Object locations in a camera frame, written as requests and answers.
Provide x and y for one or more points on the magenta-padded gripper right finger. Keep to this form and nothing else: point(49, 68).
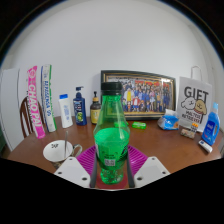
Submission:
point(151, 170)

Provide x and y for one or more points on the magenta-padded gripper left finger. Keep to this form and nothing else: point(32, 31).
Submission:
point(71, 170)

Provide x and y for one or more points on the green plastic drink bottle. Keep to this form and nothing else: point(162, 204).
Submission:
point(111, 143)

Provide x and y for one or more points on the dark floral paper cup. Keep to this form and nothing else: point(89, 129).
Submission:
point(55, 151)

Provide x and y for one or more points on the thin stirring stick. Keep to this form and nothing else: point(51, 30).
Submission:
point(66, 141)

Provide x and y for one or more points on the blue tissue pack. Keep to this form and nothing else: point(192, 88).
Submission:
point(168, 121)

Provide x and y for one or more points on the small snack box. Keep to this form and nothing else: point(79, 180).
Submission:
point(189, 131)

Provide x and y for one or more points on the white bottle with blue cap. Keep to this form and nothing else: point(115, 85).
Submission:
point(66, 113)

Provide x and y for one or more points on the small white block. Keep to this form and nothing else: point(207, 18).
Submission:
point(205, 146)

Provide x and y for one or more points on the blue pump bottle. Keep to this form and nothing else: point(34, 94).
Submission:
point(80, 111)

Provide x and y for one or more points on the amber bottle with black cap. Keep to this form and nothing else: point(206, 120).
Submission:
point(95, 113)

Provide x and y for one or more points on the dark wooden chair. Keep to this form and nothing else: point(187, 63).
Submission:
point(25, 116)

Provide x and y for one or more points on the blue detergent bottle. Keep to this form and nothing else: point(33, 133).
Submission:
point(210, 130)

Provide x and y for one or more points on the framed group picture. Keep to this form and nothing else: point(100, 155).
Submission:
point(146, 95)

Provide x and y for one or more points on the pink cardboard tube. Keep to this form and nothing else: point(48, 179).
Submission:
point(35, 100)

